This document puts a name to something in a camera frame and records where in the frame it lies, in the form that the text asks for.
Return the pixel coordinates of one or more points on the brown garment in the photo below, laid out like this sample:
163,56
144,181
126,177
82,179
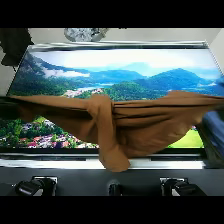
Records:
140,126

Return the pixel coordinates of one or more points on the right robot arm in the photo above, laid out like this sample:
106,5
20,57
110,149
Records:
186,189

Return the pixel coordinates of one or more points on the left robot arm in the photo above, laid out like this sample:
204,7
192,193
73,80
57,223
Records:
28,187

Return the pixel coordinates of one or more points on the black garment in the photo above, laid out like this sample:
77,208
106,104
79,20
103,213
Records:
15,43

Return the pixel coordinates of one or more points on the silver frame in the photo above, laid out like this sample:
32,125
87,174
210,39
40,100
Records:
50,164

